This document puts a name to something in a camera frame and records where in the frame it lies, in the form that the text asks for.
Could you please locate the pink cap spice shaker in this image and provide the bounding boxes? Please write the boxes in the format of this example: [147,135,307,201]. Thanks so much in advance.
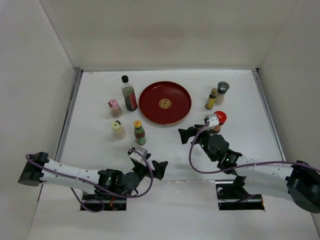
[108,99,122,118]

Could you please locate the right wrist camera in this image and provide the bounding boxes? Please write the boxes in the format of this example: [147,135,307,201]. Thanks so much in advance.
[204,113,220,131]

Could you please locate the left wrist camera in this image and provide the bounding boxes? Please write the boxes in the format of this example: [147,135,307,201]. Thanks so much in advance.
[128,147,148,166]

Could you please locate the grey cap pepper grinder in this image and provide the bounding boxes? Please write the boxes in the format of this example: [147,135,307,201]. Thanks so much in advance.
[215,81,230,105]

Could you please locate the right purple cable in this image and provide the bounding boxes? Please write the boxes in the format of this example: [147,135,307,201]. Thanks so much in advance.
[189,120,320,174]

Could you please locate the small yellow label bottle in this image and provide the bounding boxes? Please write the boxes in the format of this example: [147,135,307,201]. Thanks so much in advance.
[205,88,218,110]

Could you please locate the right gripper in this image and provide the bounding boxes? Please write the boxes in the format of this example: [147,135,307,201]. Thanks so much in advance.
[178,124,217,162]

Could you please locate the yellow cap spice shaker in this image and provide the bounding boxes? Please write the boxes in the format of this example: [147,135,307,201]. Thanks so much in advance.
[111,120,126,140]

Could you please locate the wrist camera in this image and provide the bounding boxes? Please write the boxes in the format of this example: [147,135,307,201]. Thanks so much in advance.
[128,147,148,166]
[204,113,220,131]

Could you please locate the tall dark soy sauce bottle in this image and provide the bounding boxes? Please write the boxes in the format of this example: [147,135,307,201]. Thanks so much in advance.
[121,75,138,112]

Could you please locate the red round lacquer tray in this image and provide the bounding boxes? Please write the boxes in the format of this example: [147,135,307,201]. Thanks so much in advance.
[138,81,192,126]

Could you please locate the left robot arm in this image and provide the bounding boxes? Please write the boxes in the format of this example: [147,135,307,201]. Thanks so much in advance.
[17,147,168,200]

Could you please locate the red lid sauce jar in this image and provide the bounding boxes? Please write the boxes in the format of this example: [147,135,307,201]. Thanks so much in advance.
[212,110,227,134]

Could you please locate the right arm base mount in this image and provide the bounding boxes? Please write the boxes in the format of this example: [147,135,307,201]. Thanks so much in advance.
[215,176,265,211]

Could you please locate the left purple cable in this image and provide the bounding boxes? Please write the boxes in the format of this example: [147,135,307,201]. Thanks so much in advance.
[25,149,154,213]

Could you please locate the green label sauce bottle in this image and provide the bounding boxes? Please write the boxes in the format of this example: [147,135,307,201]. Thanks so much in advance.
[133,120,147,145]

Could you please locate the purple cable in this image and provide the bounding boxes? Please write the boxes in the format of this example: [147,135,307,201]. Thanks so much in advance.
[189,120,320,174]
[25,149,154,213]

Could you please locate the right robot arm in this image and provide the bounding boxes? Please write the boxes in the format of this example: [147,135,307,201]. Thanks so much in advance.
[178,125,320,214]

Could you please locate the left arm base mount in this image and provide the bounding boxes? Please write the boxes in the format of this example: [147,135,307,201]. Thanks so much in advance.
[80,193,127,212]

